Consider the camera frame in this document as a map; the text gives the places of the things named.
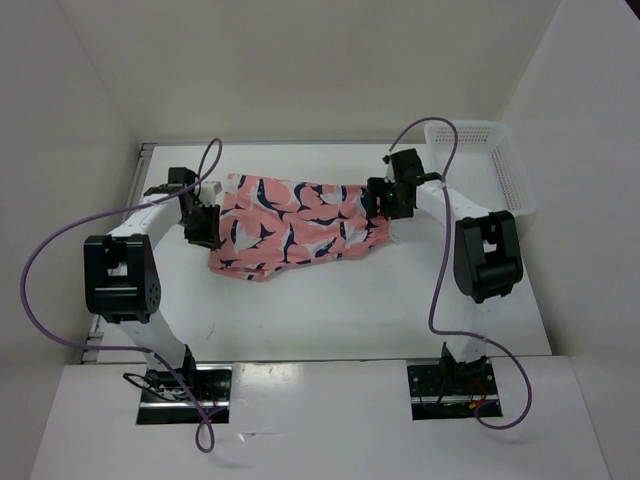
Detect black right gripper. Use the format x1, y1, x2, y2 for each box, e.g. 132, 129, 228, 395
367, 177, 415, 219

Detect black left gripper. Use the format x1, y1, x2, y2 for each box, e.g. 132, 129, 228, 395
177, 202, 221, 249

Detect pink shark print shorts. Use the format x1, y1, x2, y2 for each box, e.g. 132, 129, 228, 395
208, 173, 391, 282

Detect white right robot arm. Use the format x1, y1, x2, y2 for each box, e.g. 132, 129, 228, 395
364, 149, 524, 393

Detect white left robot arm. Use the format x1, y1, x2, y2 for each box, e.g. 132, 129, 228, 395
83, 167, 222, 400

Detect white plastic basket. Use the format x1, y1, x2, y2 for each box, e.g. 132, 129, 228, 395
424, 120, 538, 218

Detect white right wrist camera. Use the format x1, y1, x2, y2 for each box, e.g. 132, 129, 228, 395
383, 155, 396, 183

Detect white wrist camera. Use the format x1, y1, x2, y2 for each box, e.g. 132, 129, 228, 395
383, 155, 396, 183
197, 181, 223, 206

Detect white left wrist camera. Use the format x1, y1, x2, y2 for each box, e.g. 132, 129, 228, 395
197, 181, 223, 206

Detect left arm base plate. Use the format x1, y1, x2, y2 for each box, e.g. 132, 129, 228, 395
123, 365, 233, 426

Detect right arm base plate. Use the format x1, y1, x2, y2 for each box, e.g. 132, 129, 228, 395
406, 360, 503, 421

